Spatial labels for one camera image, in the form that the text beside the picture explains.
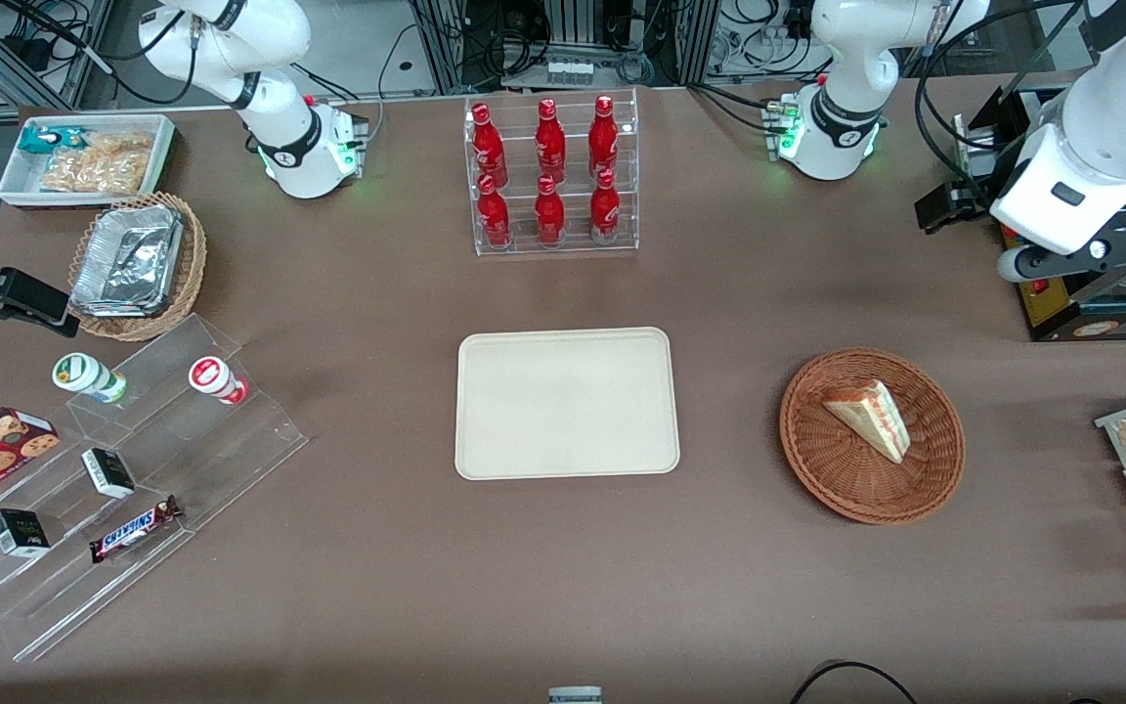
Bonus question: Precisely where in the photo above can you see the small black box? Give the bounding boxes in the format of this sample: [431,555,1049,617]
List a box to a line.
[0,508,52,559]
[80,448,136,501]

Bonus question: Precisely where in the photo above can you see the brown round wicker basket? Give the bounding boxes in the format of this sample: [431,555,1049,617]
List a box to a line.
[779,348,967,526]

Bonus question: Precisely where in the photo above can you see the black food warmer machine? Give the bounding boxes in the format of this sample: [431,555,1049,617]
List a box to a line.
[949,83,1126,343]

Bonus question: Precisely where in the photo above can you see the white rectangular snack bin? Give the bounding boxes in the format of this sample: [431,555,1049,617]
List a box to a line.
[0,113,177,210]

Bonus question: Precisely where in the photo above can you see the teal snack packet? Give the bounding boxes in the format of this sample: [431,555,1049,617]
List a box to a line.
[18,125,85,155]

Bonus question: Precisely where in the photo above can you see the triangular sandwich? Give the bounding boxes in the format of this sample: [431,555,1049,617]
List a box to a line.
[822,379,912,464]

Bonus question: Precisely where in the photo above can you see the aluminium foil container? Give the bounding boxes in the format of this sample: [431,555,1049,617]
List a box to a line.
[69,203,185,319]

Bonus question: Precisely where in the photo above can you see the green lid yogurt cup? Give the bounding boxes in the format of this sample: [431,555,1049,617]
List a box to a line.
[52,352,129,405]

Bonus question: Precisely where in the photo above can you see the light tan wicker basket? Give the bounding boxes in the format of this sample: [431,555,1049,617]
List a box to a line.
[67,192,208,342]

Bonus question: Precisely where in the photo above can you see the black table edge cable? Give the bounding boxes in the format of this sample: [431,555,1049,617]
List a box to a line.
[788,661,921,704]

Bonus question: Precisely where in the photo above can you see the red lid yogurt cup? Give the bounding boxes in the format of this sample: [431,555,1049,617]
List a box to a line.
[188,356,251,407]

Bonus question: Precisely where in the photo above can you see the clear bag of crackers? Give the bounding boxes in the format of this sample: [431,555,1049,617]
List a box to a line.
[82,131,155,157]
[39,149,152,195]

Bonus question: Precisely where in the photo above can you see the clear acrylic stepped stand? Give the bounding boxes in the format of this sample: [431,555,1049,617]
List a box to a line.
[0,313,310,664]

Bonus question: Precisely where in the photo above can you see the Snickers chocolate bar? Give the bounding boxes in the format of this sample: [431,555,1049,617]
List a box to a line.
[88,495,183,564]

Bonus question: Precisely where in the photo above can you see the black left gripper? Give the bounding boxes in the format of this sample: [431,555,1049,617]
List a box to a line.
[915,181,992,236]

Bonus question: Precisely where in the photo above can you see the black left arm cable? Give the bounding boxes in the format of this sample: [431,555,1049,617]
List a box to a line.
[915,0,1126,187]

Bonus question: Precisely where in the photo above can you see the clear acrylic bottle rack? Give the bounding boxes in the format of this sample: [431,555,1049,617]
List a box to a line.
[463,88,640,257]

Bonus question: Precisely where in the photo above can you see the aluminium frame equipment rack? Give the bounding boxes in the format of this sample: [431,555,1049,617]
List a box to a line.
[407,0,720,94]

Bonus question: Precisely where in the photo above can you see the red drink bottle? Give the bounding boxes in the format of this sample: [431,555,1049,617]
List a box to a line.
[476,174,512,248]
[589,168,622,243]
[535,174,566,245]
[588,95,619,179]
[535,98,567,182]
[471,103,509,189]

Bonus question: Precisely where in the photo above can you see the beige plastic tray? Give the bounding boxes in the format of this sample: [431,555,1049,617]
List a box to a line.
[454,327,681,482]

